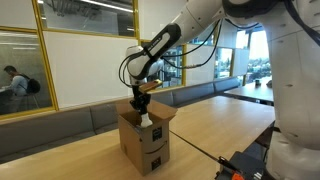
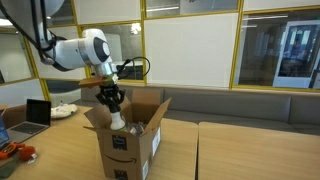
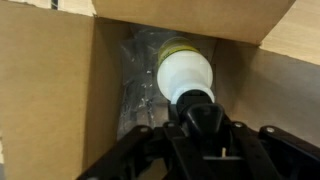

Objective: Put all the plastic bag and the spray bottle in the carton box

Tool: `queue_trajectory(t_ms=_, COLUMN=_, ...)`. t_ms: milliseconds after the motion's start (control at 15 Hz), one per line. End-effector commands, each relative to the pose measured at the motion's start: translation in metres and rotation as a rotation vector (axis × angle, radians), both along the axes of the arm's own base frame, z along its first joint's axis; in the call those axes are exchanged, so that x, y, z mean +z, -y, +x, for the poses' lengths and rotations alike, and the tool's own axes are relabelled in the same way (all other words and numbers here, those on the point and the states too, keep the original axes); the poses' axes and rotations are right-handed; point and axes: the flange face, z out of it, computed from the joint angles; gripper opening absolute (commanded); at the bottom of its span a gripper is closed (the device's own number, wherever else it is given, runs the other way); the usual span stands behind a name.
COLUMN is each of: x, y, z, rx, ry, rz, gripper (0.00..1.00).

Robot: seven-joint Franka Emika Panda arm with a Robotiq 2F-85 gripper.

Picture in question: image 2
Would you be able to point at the dark green pouch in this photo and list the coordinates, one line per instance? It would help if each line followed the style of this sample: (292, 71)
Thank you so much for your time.
(8, 168)

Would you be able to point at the yellow window frame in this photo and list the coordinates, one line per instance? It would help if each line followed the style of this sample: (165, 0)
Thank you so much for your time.
(236, 50)

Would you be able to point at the orange hand tool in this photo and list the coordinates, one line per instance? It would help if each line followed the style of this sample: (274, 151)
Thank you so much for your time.
(13, 150)

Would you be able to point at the grey laptop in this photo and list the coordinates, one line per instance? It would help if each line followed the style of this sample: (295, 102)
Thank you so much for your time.
(38, 111)

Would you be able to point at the white spray bottle black nozzle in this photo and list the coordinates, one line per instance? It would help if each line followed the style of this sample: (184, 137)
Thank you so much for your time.
(116, 120)

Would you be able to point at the white framed glass door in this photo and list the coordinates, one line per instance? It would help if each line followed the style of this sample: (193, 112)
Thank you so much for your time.
(281, 81)

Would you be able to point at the large air pillow plastic bag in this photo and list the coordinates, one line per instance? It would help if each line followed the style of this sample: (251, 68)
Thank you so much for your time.
(136, 128)

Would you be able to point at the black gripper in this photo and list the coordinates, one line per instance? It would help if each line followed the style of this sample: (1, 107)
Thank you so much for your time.
(108, 90)

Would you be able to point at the brown carton box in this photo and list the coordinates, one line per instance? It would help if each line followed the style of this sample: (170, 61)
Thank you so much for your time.
(130, 156)

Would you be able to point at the round white meeting table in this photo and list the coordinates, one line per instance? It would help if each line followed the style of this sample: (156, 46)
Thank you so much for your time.
(133, 63)

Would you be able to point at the blue box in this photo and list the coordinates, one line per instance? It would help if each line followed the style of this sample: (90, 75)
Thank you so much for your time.
(3, 133)

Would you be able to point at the grey sofa bench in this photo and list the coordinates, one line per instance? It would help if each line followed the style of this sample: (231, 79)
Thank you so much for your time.
(233, 106)

